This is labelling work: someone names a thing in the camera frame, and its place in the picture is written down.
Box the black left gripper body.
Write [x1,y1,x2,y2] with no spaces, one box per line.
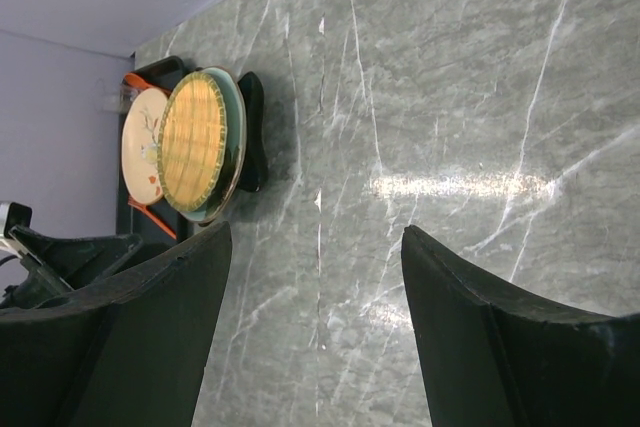
[1,226,169,310]

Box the mint green flower plate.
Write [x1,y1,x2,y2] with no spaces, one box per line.
[181,66,247,224]

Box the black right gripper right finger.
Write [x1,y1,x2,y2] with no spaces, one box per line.
[401,226,639,426]

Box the clear glass cup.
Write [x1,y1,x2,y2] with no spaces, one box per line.
[93,78,139,115]

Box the yellow rimmed plate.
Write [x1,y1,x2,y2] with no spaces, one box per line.
[158,71,227,212]

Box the black serving tray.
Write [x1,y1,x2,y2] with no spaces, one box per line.
[115,55,196,248]

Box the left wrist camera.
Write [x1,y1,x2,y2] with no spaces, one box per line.
[0,201,33,257]

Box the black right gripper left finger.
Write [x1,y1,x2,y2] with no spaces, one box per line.
[1,222,232,426]

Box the floral beige plate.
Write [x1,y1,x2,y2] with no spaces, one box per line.
[121,88,168,205]

